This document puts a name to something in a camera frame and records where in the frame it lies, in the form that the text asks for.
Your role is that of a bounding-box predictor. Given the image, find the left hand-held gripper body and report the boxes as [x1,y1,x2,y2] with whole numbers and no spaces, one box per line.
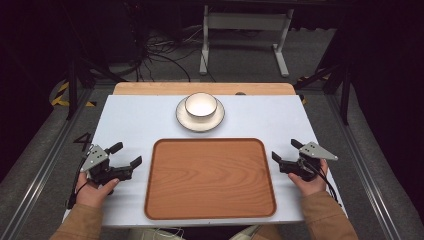
[80,144,135,196]

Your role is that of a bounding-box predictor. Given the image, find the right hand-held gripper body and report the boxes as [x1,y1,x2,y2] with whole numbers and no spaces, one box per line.
[279,141,339,183]

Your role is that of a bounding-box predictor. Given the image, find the wooden tray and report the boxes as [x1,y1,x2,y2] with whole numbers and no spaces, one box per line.
[144,137,278,221]

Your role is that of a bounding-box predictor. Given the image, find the white plate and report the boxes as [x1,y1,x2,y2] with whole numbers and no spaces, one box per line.
[175,96,226,133]

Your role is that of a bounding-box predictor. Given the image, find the white bowl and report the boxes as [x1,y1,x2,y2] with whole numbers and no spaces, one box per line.
[184,92,219,121]

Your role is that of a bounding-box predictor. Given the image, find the person's right hand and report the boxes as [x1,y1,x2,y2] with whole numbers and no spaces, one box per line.
[287,158,330,198]

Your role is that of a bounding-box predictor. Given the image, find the person's left hand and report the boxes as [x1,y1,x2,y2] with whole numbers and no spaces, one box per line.
[75,172,120,210]

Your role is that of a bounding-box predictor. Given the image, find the black metal stand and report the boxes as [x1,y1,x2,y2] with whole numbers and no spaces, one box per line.
[293,29,354,127]
[56,6,129,122]

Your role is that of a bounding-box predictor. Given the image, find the white metal stand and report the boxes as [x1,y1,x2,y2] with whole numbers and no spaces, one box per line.
[198,4,295,78]

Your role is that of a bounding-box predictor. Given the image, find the right hand-held gripper cable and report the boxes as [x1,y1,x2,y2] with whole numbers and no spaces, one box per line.
[301,158,343,206]

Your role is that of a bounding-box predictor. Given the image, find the hand-held gripper cable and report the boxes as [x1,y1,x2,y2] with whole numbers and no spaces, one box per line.
[66,156,88,210]
[301,158,343,206]

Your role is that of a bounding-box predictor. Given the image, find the left hand-held gripper cable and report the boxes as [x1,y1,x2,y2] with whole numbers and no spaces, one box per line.
[66,156,88,210]

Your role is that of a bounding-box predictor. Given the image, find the bundle of black cables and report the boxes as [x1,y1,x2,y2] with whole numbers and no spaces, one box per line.
[123,19,218,83]

